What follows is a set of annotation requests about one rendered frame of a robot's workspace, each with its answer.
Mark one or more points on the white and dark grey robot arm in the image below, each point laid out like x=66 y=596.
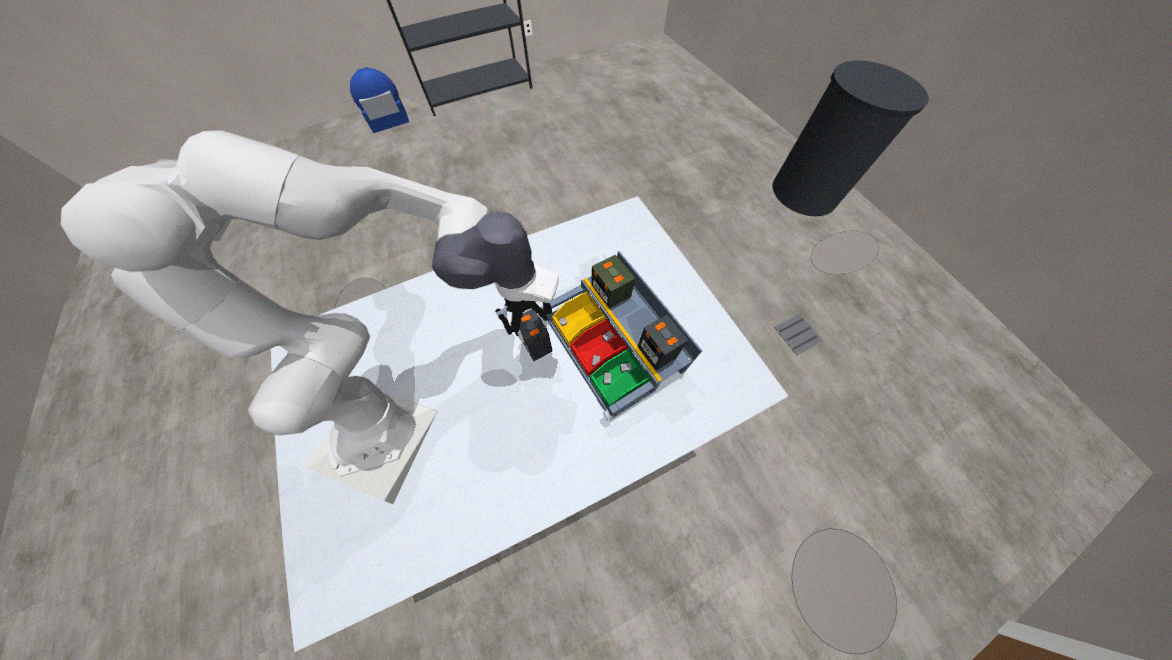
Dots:
x=146 y=219

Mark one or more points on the red open bin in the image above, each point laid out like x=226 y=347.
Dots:
x=591 y=343

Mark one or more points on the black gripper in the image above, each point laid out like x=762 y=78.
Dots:
x=517 y=308

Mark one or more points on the yellow flat bar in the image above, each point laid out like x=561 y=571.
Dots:
x=623 y=331

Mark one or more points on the yellow open bin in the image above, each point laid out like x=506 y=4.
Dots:
x=581 y=313

